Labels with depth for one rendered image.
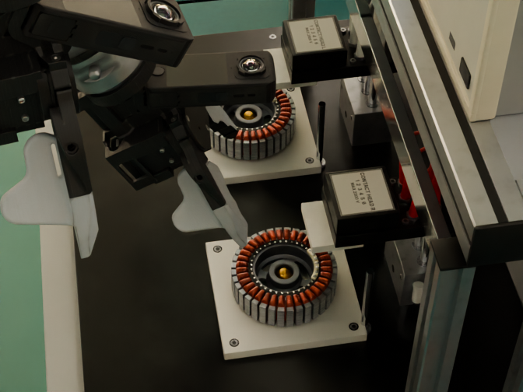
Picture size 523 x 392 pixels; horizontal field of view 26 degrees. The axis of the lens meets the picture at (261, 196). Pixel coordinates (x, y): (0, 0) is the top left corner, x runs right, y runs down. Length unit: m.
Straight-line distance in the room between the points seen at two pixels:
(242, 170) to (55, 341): 0.30
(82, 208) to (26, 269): 1.53
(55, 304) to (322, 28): 0.43
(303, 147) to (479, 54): 0.51
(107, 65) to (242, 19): 0.65
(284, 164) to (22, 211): 0.63
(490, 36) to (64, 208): 0.34
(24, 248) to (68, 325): 1.07
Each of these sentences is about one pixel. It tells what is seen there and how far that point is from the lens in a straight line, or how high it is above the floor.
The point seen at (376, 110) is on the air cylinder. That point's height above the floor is 0.82.
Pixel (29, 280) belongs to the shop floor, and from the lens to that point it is 2.26.
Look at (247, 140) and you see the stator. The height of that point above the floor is 0.81.
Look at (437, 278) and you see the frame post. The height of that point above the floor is 1.04.
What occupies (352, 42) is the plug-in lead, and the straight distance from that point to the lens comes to 1.31.
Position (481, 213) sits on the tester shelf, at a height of 1.11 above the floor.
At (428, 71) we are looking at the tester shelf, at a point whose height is 1.11.
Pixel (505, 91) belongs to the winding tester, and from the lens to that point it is 0.92.
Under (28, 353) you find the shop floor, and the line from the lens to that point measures 2.15.
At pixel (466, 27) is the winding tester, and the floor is 1.18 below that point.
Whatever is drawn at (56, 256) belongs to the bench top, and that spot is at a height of 0.75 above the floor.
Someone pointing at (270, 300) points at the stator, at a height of 0.82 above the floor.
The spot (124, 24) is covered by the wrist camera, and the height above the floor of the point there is 1.30.
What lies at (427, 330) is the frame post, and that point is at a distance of 0.97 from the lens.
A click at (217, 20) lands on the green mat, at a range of 1.58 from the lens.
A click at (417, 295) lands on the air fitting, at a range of 1.20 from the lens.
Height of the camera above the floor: 1.75
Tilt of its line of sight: 48 degrees down
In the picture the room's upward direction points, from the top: straight up
